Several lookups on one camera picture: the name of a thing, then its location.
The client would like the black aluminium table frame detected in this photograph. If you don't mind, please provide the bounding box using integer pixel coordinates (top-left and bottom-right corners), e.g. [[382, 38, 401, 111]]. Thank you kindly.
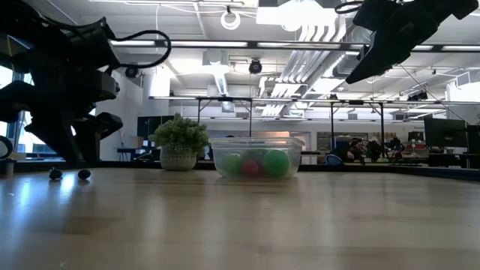
[[0, 157, 480, 183]]

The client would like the thick black cable arc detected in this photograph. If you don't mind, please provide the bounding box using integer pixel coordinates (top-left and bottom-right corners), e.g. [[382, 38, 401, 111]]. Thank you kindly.
[[0, 135, 14, 161]]

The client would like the black left wrist camera cable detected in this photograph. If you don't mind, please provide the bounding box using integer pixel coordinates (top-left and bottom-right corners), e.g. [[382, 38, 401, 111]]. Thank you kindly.
[[108, 28, 173, 71]]

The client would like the clear plastic tupperware container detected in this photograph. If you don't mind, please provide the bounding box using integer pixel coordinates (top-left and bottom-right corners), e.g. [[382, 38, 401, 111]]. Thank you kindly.
[[209, 136, 305, 179]]

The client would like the green ball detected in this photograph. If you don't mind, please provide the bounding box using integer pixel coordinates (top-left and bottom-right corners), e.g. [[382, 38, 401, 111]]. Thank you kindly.
[[262, 148, 292, 179]]

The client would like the black computer monitor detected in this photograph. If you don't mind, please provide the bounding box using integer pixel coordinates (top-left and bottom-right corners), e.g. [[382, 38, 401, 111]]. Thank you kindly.
[[466, 124, 480, 155], [423, 117, 468, 149]]

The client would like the light green toy cabbage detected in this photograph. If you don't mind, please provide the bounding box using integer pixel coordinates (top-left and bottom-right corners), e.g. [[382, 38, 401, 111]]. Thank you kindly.
[[222, 152, 244, 176]]

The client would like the small grey cylinder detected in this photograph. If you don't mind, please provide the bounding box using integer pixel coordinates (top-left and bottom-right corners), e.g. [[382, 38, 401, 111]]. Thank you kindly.
[[2, 158, 17, 178]]

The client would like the green artificial potted plant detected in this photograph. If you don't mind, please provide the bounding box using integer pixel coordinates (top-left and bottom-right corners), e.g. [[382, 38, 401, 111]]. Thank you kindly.
[[148, 113, 210, 173]]

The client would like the white cable ring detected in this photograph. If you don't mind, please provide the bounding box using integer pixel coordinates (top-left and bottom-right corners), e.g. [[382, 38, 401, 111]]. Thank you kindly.
[[220, 9, 242, 31]]

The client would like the black desk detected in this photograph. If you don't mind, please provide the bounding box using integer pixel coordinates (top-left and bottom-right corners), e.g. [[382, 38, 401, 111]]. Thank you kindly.
[[427, 151, 480, 170]]

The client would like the black metal gantry frame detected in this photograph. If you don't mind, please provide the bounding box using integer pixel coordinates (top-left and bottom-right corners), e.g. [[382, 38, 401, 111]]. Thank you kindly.
[[194, 96, 387, 151]]

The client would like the silver ventilation duct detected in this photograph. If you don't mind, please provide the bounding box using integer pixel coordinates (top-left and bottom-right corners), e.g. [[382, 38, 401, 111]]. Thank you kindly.
[[279, 22, 363, 86]]

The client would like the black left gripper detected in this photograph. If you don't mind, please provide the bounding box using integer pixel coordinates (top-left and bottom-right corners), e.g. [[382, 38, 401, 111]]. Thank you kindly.
[[0, 68, 125, 167]]

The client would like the black ceiling light rail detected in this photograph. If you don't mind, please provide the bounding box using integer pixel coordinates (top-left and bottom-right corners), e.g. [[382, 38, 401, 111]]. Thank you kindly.
[[108, 38, 480, 53]]

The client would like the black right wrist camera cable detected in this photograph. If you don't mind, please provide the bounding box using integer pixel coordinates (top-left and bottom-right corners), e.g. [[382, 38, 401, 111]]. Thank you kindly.
[[334, 0, 364, 14]]

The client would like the person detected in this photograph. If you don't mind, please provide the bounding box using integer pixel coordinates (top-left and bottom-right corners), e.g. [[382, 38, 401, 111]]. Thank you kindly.
[[334, 137, 367, 163]]

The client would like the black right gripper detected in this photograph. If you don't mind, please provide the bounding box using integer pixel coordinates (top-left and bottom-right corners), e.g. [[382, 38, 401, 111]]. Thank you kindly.
[[345, 0, 480, 84]]

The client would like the red toy strawberry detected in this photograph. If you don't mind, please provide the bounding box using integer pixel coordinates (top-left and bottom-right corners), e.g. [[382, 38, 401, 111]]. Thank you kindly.
[[241, 159, 264, 178]]

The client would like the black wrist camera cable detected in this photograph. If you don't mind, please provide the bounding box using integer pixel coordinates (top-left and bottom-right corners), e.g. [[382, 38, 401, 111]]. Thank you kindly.
[[334, 0, 364, 14], [108, 28, 173, 71]]

